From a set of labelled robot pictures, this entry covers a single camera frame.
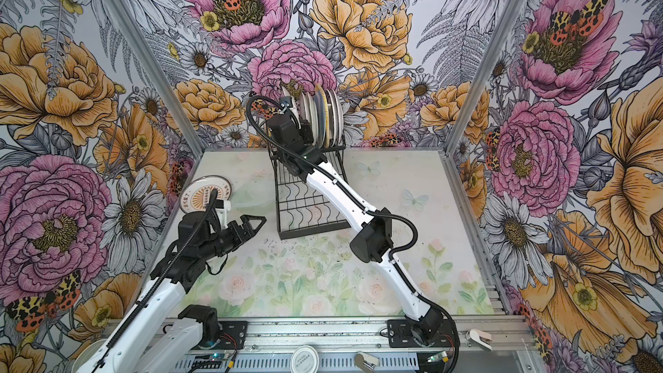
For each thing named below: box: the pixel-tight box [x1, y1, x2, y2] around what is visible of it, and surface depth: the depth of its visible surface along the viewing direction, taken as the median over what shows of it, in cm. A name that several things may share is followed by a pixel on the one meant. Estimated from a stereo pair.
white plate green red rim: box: [326, 88, 336, 148], surface depth 85 cm
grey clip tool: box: [353, 352, 380, 373], surface depth 70 cm
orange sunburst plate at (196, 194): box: [178, 175, 233, 214], surface depth 108 cm
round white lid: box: [290, 345, 320, 373], surface depth 66 cm
